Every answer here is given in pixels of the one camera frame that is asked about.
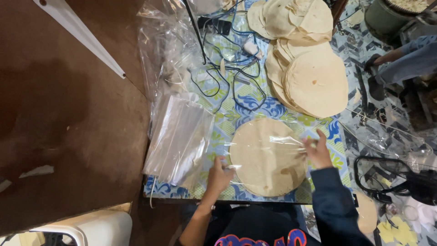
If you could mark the person's right hand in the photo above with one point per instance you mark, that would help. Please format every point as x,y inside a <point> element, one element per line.
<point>319,155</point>

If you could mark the person's left hand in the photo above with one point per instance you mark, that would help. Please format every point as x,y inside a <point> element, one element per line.
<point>218,179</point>

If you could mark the person's left fingers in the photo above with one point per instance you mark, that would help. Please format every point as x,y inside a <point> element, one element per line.
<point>221,164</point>

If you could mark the person's right fingers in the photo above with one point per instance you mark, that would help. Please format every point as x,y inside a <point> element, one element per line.
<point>312,142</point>

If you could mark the bagged tortilla stack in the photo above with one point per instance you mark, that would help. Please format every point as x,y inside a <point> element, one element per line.
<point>266,160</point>

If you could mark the stack of clear plastic bags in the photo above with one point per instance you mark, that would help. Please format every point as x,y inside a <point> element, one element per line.
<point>179,140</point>

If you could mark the floral blue green tablecloth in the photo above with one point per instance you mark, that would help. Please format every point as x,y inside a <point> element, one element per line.
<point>239,112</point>

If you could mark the tall tortilla stack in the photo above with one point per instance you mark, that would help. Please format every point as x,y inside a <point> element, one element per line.
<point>317,82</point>

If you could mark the clear plastic sheet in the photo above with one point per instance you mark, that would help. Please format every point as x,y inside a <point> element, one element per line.
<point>382,136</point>

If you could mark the person's black printed shirt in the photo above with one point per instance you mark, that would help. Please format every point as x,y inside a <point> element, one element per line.
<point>259,225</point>

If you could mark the single tortilla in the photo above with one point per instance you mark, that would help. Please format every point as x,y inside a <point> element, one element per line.
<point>367,213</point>

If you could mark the black fan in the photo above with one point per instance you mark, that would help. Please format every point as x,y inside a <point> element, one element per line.
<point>409,184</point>

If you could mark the white charger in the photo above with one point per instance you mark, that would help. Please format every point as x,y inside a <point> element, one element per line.
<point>252,48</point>

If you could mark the yellow paper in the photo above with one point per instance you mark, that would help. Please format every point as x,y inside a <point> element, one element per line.
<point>397,232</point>

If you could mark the loose pile of tortillas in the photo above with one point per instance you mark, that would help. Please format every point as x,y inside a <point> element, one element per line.
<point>290,17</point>

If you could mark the large crumpled clear plastic bag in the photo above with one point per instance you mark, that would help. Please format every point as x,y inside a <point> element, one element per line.
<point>164,47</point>

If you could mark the black stand pole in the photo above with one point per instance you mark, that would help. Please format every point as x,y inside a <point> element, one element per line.
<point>197,34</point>

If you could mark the black power adapter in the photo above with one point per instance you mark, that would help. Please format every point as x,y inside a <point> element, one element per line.
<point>218,25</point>

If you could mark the green pot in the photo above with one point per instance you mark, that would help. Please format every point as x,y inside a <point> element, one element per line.
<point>385,18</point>

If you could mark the white plastic chair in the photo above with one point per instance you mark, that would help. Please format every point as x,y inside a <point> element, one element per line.
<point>88,227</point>

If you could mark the white strip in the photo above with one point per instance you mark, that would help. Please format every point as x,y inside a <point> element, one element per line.
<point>82,34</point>

